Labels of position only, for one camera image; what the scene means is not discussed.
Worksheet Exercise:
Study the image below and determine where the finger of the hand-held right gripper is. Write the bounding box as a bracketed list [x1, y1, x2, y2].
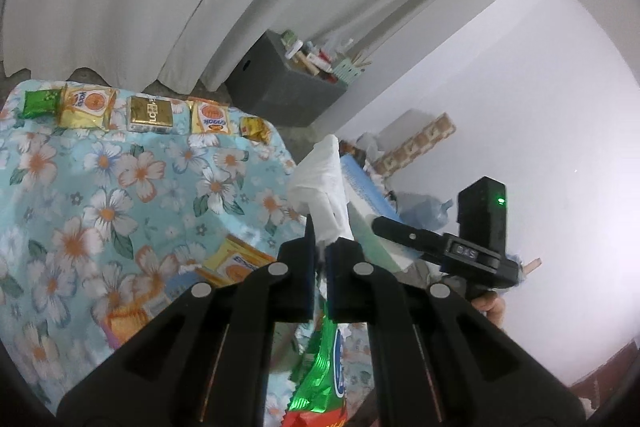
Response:
[372, 215, 446, 264]

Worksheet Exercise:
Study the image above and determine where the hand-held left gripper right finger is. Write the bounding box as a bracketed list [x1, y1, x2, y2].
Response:
[327, 237, 586, 427]

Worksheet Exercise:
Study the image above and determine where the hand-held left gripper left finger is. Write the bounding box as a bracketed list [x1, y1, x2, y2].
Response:
[56, 219, 317, 427]

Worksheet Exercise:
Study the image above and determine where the blue white plastic bag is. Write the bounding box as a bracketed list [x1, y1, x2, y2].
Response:
[340, 154, 418, 275]

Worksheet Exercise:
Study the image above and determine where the white tissue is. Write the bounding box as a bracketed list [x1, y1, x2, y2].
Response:
[286, 134, 353, 248]

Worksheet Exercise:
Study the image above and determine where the red green chips bag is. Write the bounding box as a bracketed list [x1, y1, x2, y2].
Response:
[284, 307, 351, 427]

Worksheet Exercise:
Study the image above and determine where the person's right hand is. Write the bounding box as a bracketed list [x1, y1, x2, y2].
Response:
[471, 289, 507, 328]

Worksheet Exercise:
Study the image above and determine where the blue water jug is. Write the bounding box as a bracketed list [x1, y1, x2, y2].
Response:
[400, 193, 456, 230]

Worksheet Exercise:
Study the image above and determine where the yellow orange snack packet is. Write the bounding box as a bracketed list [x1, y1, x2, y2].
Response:
[190, 99, 233, 135]
[57, 84, 118, 130]
[200, 234, 276, 289]

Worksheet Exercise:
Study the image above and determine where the patterned paper roll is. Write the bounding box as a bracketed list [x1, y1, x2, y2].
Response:
[372, 114, 456, 178]

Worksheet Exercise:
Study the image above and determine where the white flat board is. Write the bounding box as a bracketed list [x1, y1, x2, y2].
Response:
[357, 108, 441, 158]

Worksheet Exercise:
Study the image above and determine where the small yellow packet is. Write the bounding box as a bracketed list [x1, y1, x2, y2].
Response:
[240, 117, 273, 142]

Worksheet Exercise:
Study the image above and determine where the green white box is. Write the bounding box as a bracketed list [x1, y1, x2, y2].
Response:
[332, 54, 373, 84]

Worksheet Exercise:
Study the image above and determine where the grey cabinet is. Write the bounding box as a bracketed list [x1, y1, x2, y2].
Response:
[225, 29, 351, 128]

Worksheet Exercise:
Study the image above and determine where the pile of small packages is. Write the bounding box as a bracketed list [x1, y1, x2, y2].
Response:
[282, 29, 351, 78]

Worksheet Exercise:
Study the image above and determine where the blue floral tablecloth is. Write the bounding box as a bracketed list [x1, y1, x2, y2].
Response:
[0, 79, 376, 427]

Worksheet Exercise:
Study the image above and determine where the gold foil packet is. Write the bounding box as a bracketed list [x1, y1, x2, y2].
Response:
[127, 96, 176, 132]

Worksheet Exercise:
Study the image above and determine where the small green packet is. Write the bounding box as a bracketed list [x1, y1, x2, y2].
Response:
[22, 89, 63, 118]

